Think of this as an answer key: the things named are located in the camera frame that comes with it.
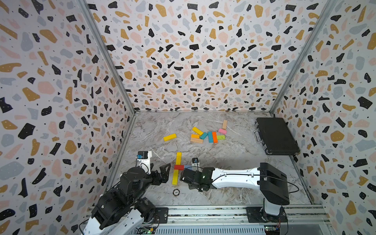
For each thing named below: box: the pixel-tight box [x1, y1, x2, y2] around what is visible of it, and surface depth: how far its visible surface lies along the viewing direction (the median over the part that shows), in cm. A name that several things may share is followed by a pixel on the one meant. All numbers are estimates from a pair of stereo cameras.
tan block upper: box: [222, 119, 228, 131], surface depth 115 cm
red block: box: [173, 164, 185, 171], surface depth 92 cm
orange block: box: [212, 131, 218, 144], surface depth 108 cm
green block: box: [216, 134, 226, 141], surface depth 108 cm
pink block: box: [217, 128, 228, 135], surface depth 112 cm
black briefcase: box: [254, 117, 301, 156], surface depth 103 cm
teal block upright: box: [208, 131, 213, 143], surface depth 108 cm
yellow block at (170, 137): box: [163, 133, 177, 142], surface depth 108 cm
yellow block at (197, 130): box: [191, 126, 204, 136], surface depth 112 cm
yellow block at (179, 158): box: [175, 151, 183, 166], surface depth 95 cm
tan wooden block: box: [189, 137, 204, 144], surface depth 106 cm
